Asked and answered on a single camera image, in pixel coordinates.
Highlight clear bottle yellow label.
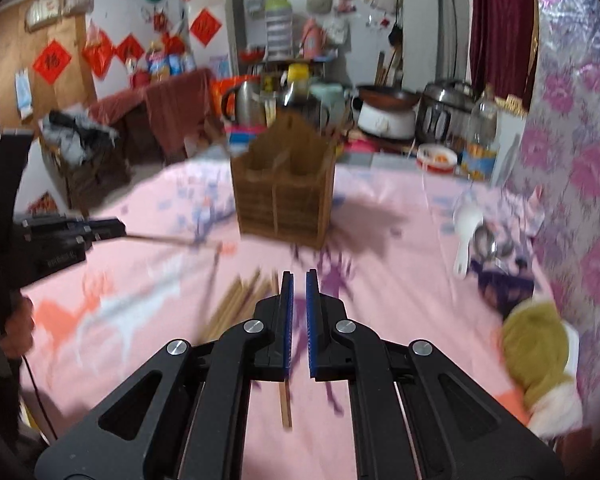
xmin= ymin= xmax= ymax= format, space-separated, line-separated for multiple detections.
xmin=459 ymin=89 xmax=499 ymax=182

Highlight pile of wooden chopsticks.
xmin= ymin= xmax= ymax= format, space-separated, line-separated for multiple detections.
xmin=199 ymin=269 xmax=282 ymax=347

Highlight wooden door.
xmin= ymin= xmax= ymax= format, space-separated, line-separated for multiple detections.
xmin=0 ymin=7 xmax=97 ymax=122

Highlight dark sauce bottle yellow cap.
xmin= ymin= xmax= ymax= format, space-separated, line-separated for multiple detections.
xmin=287 ymin=63 xmax=312 ymax=107

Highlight yellow-green cloth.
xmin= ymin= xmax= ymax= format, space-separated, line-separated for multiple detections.
xmin=500 ymin=300 xmax=584 ymax=436

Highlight dark cluttered box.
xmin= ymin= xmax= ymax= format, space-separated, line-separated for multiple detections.
xmin=39 ymin=106 xmax=132 ymax=212

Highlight person's left hand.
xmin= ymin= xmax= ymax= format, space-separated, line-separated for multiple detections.
xmin=1 ymin=295 xmax=37 ymax=362

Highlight white electric cooker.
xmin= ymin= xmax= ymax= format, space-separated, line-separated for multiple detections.
xmin=356 ymin=102 xmax=417 ymax=141

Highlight red-brown cloth covered cabinet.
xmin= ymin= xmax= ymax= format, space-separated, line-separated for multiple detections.
xmin=89 ymin=69 xmax=217 ymax=163

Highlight silver electric pressure cooker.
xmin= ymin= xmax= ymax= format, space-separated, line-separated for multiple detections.
xmin=414 ymin=79 xmax=482 ymax=147

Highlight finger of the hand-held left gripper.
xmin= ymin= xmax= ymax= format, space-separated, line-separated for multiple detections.
xmin=26 ymin=232 xmax=126 ymax=252
xmin=22 ymin=217 xmax=127 ymax=235

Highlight leaning wooden sticks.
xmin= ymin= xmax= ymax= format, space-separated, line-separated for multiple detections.
xmin=374 ymin=50 xmax=402 ymax=87

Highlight floral plastic sheet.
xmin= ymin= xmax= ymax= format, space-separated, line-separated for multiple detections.
xmin=500 ymin=0 xmax=600 ymax=411

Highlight pink printed tablecloth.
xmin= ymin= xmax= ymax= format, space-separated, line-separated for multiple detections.
xmin=20 ymin=157 xmax=556 ymax=480

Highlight red diamond paper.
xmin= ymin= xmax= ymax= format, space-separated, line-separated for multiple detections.
xmin=114 ymin=34 xmax=147 ymax=65
xmin=31 ymin=39 xmax=74 ymax=87
xmin=81 ymin=30 xmax=117 ymax=79

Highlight white ceramic spoon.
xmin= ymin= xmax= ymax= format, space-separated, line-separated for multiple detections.
xmin=451 ymin=204 xmax=484 ymax=279

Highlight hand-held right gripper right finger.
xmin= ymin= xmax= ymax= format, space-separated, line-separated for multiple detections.
xmin=306 ymin=269 xmax=566 ymax=480

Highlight wooden utensil holder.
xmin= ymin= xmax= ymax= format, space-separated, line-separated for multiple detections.
xmin=229 ymin=110 xmax=339 ymax=252

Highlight striped stacked food carrier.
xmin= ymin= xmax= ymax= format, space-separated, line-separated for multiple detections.
xmin=264 ymin=0 xmax=294 ymax=62

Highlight blue pink low table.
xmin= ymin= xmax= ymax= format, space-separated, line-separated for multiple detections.
xmin=226 ymin=124 xmax=267 ymax=150

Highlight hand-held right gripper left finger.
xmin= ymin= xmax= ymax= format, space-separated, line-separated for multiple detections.
xmin=34 ymin=270 xmax=295 ymax=480

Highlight white refrigerator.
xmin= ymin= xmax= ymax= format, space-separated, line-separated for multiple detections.
xmin=184 ymin=0 xmax=247 ymax=83

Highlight metal spoon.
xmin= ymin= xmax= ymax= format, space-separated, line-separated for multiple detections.
xmin=494 ymin=237 xmax=517 ymax=267
xmin=471 ymin=225 xmax=499 ymax=267

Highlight wooden chopstick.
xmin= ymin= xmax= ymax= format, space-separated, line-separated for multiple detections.
xmin=278 ymin=381 xmax=294 ymax=431
xmin=124 ymin=233 xmax=227 ymax=252

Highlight dark red curtain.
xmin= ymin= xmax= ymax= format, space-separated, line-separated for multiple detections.
xmin=467 ymin=0 xmax=539 ymax=112

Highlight steel electric kettle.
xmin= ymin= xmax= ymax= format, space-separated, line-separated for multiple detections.
xmin=221 ymin=79 xmax=267 ymax=129

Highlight red white bowl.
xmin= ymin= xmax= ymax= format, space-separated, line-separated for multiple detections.
xmin=416 ymin=143 xmax=459 ymax=174

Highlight black cable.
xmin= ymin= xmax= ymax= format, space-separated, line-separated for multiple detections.
xmin=21 ymin=355 xmax=58 ymax=443

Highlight blue hanging mask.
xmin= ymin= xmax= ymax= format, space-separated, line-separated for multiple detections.
xmin=14 ymin=71 xmax=34 ymax=119

